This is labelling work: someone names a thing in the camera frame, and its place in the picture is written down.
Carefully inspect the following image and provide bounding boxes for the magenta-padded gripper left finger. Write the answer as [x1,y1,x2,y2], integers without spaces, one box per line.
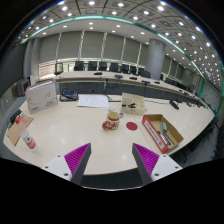
[41,142,92,186]

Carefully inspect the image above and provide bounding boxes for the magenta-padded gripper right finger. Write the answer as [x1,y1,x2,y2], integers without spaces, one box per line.
[131,142,184,186]

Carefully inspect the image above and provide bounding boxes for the clear red-capped water bottle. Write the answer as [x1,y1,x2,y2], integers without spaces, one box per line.
[20,129,39,153]

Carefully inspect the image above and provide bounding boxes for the open red cardboard box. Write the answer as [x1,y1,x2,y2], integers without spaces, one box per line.
[141,113,185,155]

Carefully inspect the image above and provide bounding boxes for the flat round red coaster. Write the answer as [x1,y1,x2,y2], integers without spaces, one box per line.
[125,121,139,132]

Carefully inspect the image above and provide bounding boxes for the red and cream mug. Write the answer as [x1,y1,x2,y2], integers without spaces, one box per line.
[101,109,121,131]

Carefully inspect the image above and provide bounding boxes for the white remote control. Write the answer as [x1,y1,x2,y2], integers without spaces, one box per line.
[109,106,124,118]

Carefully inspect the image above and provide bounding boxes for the white paper sheets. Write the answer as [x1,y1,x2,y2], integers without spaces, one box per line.
[76,94,110,109]

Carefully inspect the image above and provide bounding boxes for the small cream open box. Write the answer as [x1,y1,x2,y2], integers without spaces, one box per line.
[120,92,147,116]

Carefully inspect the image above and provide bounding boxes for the black desk phone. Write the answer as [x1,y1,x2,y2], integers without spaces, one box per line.
[59,89,79,102]

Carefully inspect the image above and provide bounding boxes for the brown paper envelope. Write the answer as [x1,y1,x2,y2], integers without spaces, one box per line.
[5,113,35,147]

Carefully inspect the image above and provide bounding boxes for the white carton box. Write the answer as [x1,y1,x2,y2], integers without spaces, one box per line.
[24,79,59,115]

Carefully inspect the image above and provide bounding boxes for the black power strip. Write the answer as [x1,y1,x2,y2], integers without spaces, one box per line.
[7,109,23,125]

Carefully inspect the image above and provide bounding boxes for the grey boxy monitor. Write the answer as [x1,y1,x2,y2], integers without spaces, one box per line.
[15,79,31,98]

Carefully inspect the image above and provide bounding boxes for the black flat monitor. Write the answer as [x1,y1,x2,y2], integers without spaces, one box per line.
[53,62,65,76]

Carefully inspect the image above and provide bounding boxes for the row of black office chairs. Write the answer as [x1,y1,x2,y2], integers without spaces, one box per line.
[73,60,201,94]

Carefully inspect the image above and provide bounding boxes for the round ceiling lights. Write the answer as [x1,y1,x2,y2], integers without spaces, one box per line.
[19,0,223,81]

